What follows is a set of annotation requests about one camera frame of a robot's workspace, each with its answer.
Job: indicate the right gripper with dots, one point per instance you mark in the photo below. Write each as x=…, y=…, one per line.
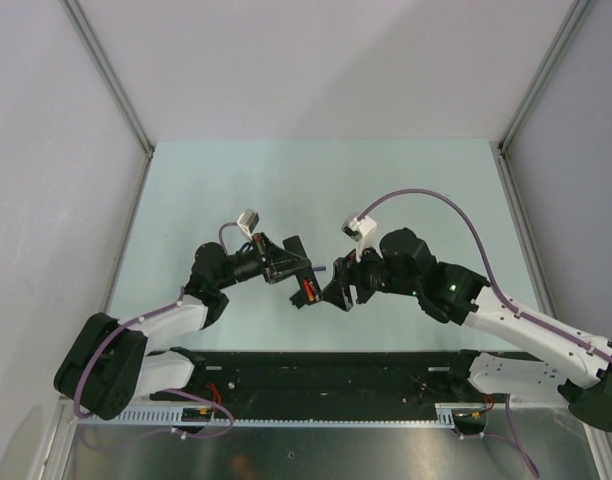
x=335, y=293

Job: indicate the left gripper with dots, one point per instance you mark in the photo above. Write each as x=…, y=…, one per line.
x=275, y=264

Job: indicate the black remote control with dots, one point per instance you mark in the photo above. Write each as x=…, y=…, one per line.
x=300, y=299

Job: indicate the red orange battery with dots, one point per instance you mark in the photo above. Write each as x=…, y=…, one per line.
x=307, y=283

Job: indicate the black silver battery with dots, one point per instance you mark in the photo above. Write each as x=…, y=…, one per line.
x=314, y=294

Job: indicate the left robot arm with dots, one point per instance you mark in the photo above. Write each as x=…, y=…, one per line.
x=114, y=361

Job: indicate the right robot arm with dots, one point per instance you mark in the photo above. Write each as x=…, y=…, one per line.
x=568, y=366

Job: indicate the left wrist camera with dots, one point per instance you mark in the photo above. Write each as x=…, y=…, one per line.
x=247, y=222

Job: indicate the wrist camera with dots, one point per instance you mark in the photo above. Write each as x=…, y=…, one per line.
x=247, y=222
x=363, y=231

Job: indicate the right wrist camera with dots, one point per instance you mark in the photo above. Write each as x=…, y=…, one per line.
x=363, y=231

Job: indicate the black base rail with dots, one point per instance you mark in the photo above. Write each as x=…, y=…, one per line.
x=335, y=387

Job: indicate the left aluminium frame post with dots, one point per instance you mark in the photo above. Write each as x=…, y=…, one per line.
x=101, y=61

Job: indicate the aluminium frame post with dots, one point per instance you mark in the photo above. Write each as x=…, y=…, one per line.
x=101, y=61
x=563, y=39

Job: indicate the right aluminium frame post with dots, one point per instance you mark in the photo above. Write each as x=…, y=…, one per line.
x=563, y=39

